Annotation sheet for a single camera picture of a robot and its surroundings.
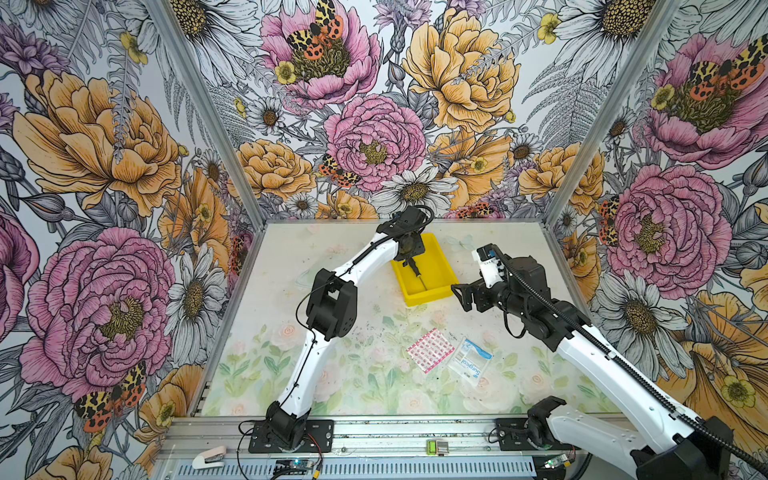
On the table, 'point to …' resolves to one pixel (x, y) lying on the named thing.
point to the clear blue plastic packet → (469, 361)
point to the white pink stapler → (211, 458)
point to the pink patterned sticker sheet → (431, 350)
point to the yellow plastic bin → (437, 275)
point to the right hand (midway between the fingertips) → (469, 289)
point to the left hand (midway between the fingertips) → (413, 254)
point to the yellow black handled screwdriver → (418, 275)
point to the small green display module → (437, 447)
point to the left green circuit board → (294, 464)
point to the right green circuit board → (556, 461)
